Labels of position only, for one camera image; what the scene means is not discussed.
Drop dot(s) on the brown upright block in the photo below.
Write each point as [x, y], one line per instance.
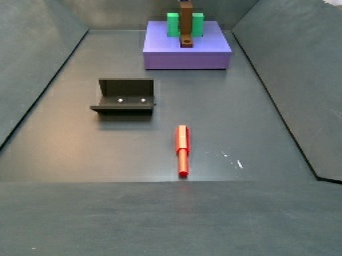
[186, 24]

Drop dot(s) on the purple base board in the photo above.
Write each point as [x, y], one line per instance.
[163, 53]

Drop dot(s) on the red peg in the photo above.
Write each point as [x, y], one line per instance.
[182, 146]

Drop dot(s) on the black U-shaped bracket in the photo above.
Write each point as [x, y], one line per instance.
[126, 95]

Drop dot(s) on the green block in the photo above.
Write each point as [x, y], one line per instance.
[174, 27]

